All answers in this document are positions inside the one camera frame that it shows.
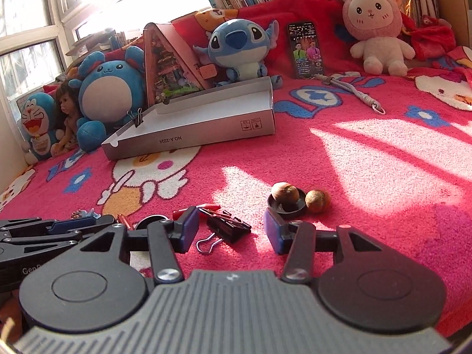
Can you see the black binder clip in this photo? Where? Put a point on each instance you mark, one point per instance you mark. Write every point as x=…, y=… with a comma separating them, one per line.
x=226, y=228
x=137, y=118

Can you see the red printed blanket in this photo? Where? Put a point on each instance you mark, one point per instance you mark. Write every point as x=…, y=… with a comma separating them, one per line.
x=368, y=162

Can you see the black round cap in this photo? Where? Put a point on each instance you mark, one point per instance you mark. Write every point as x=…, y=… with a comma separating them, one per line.
x=291, y=210
x=147, y=223

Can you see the grey cardboard box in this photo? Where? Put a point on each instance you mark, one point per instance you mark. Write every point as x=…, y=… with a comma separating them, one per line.
x=206, y=129

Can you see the stack of books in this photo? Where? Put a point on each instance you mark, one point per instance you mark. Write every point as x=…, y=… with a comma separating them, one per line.
x=96, y=42

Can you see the blue alien plush toy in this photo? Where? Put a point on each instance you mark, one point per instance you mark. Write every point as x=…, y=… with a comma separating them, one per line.
x=236, y=48

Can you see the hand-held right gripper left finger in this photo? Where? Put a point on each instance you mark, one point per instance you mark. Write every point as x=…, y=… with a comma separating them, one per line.
x=188, y=228

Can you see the round blue mouse plush toy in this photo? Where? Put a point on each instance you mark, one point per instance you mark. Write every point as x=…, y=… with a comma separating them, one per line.
x=107, y=96

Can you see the pink bunny plush toy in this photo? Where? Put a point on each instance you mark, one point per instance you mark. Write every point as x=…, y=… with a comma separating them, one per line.
x=370, y=18

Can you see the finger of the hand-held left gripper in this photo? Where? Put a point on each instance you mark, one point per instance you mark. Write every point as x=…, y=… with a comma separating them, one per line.
x=37, y=242
x=55, y=225

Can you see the pink triangular toy display box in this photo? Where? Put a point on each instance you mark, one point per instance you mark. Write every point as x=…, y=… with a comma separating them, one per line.
x=173, y=66

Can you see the blue cat plush toy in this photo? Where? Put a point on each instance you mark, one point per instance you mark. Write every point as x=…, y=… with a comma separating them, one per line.
x=37, y=121

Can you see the red crayon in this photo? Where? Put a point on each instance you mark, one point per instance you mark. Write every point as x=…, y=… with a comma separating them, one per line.
x=125, y=222
x=181, y=214
x=211, y=209

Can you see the brown cardboard carton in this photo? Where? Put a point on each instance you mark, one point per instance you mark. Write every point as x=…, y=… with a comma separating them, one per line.
x=453, y=3

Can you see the light blue hair clip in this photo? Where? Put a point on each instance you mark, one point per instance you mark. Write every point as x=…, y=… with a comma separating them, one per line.
x=86, y=214

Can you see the black smartphone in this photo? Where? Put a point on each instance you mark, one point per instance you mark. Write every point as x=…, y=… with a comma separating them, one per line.
x=306, y=49

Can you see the brown-haired baby doll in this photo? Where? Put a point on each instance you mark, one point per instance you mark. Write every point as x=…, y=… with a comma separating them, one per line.
x=68, y=110

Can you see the red fleece cloth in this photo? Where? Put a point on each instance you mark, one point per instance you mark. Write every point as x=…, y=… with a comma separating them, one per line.
x=433, y=37

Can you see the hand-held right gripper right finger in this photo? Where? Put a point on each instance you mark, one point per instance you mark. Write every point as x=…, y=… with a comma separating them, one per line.
x=272, y=234

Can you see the brown walnut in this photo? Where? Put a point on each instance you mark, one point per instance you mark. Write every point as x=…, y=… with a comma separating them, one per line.
x=284, y=193
x=317, y=201

